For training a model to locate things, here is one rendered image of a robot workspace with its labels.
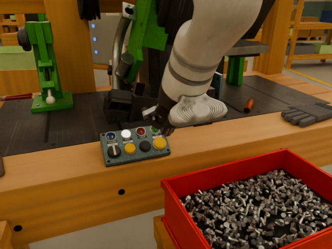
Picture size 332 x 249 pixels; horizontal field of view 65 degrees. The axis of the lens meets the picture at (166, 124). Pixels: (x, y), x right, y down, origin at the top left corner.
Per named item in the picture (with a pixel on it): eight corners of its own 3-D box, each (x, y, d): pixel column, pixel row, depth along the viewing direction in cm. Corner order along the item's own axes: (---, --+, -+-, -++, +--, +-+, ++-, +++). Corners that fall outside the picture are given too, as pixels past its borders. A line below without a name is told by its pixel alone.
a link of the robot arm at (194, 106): (171, 129, 38) (181, 104, 32) (151, 70, 43) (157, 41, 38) (225, 119, 40) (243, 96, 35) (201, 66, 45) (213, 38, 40)
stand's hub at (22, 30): (30, 53, 80) (24, 27, 77) (19, 53, 79) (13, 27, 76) (32, 49, 86) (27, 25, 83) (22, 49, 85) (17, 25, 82)
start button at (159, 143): (167, 148, 60) (168, 146, 59) (155, 150, 59) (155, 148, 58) (163, 137, 61) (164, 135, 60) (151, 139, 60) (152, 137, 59)
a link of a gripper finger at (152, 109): (158, 96, 45) (166, 101, 47) (139, 109, 47) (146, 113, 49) (162, 107, 44) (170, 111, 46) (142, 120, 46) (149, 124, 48)
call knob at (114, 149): (121, 156, 57) (121, 154, 56) (109, 158, 56) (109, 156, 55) (118, 145, 58) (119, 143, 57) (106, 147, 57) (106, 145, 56)
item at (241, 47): (267, 57, 65) (269, 45, 63) (210, 62, 60) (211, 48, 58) (197, 38, 98) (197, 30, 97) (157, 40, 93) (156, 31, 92)
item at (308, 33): (307, 37, 984) (311, 16, 952) (322, 40, 913) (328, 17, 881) (278, 38, 960) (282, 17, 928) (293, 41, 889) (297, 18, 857)
